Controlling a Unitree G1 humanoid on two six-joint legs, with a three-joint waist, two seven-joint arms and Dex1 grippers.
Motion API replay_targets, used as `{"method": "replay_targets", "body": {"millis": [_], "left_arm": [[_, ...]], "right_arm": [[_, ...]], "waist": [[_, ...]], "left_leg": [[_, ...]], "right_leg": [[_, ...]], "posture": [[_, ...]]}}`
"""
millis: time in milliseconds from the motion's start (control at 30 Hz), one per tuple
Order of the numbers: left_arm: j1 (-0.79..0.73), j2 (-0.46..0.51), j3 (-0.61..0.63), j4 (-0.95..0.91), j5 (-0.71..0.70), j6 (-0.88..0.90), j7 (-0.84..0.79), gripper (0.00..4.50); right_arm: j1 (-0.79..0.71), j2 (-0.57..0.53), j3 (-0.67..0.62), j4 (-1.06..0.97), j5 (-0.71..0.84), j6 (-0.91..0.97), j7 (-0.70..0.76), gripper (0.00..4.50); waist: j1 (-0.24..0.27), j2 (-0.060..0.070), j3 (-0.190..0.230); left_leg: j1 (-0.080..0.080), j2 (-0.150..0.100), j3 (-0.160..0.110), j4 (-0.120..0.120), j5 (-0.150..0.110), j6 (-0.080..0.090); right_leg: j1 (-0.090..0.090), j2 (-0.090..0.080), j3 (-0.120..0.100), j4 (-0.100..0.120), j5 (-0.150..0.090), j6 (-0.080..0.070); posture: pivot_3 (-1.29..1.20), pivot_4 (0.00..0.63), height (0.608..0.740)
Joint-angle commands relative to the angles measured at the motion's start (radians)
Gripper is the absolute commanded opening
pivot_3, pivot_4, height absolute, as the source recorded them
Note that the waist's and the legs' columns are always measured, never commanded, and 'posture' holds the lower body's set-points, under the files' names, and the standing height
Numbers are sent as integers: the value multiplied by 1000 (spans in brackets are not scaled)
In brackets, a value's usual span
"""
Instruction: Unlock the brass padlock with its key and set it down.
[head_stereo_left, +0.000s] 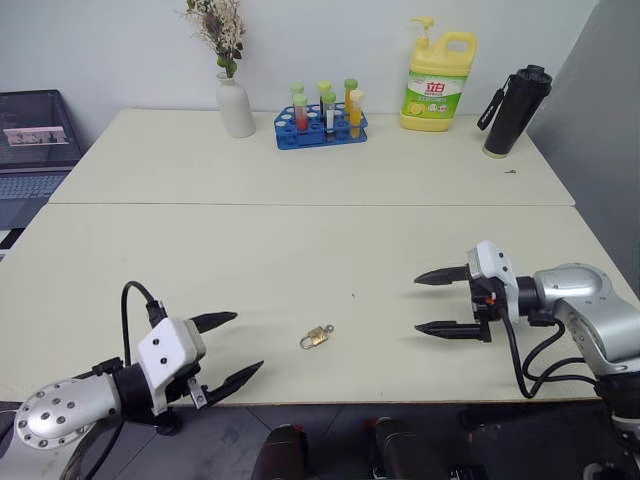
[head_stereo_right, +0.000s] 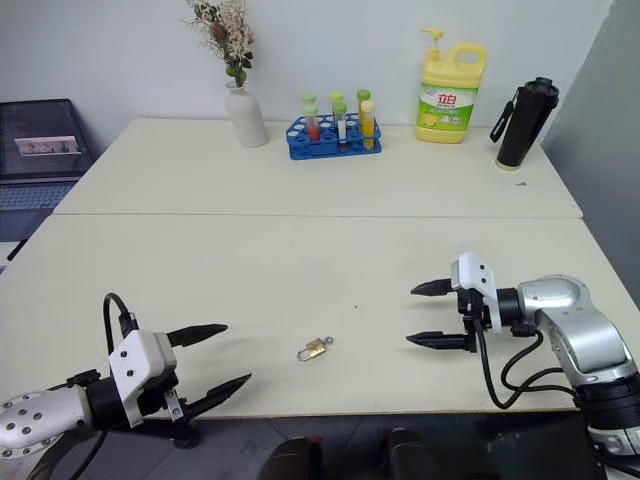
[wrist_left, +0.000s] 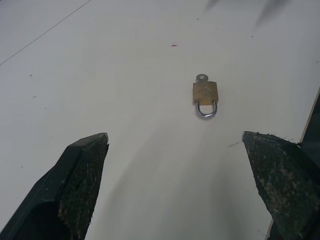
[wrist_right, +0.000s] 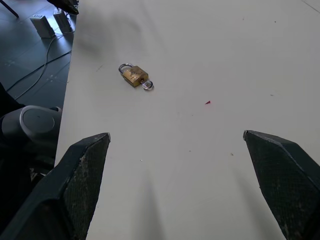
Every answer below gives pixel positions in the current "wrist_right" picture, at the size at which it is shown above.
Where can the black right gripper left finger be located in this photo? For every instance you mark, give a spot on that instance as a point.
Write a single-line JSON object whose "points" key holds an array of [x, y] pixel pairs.
{"points": [[75, 190]]}

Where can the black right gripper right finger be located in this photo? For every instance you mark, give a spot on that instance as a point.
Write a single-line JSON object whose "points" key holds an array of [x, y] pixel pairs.
{"points": [[282, 185]]}

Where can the grey robot body joint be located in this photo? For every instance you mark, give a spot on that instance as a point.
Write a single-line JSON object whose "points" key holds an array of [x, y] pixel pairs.
{"points": [[32, 130]]}

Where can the brass padlock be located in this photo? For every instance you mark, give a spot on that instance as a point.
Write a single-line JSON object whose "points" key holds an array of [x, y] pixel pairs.
{"points": [[133, 74]]}

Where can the white power adapter box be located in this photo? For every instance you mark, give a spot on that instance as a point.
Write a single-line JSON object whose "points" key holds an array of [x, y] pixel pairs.
{"points": [[62, 21], [43, 26]]}

